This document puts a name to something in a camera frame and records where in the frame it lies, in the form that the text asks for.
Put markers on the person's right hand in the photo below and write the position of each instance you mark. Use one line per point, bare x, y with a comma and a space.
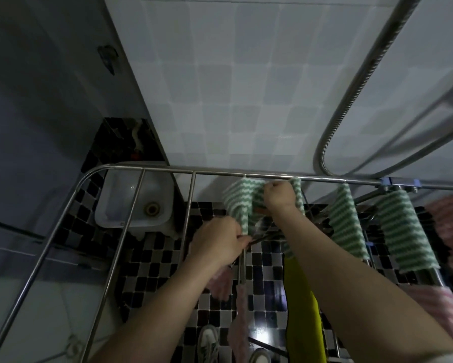
283, 198

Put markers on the person's left hand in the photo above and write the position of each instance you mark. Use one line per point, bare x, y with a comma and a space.
215, 241

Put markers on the person's left thumb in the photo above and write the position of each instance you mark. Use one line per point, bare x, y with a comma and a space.
244, 240

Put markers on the person's right fingers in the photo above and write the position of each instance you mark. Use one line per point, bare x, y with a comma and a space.
276, 187

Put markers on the green white striped cloth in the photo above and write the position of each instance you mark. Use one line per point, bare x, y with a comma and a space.
347, 223
238, 202
406, 232

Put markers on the person's left forearm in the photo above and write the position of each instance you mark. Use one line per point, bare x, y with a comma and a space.
154, 309

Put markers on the person's right forearm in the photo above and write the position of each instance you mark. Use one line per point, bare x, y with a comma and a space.
355, 291

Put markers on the steel drying rack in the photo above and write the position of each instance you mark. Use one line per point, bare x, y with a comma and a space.
211, 172

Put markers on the pink white striped cloth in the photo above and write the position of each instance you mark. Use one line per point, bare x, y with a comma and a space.
451, 226
438, 304
238, 328

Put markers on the yellow cloth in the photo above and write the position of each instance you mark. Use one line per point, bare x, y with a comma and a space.
300, 317

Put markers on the person's left shoe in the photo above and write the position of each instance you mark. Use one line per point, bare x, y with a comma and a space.
207, 344

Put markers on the person's shoe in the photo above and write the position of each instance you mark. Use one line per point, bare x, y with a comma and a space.
260, 356
207, 344

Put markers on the person's right shoe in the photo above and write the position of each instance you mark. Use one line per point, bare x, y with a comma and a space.
260, 356

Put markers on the white floor basin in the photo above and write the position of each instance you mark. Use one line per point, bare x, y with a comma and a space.
130, 202

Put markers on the blue rack joint clip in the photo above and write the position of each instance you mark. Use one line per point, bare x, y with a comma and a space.
400, 182

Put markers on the white wall pipe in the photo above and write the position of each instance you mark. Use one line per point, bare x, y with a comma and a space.
137, 137

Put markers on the dark wall hook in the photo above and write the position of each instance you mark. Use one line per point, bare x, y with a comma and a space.
108, 58

